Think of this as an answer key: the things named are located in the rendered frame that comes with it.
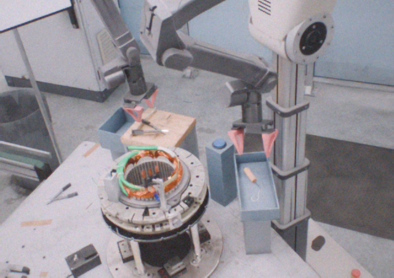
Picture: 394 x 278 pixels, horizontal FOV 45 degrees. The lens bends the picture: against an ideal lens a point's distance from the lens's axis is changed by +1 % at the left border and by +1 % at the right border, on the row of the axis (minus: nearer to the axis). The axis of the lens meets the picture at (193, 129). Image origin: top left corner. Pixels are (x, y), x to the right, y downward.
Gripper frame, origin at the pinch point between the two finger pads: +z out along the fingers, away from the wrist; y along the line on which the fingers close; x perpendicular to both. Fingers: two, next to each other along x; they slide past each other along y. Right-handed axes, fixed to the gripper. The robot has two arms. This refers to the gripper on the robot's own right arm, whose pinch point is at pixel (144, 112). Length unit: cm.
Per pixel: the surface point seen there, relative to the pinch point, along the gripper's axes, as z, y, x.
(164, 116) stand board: 9.3, -10.0, 0.3
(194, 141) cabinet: 18.8, -10.2, 11.1
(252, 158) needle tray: 12.1, -0.7, 36.9
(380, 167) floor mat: 122, -123, 68
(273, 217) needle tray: 12, 20, 50
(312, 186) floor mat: 120, -94, 34
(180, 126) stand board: 9.3, -6.5, 8.8
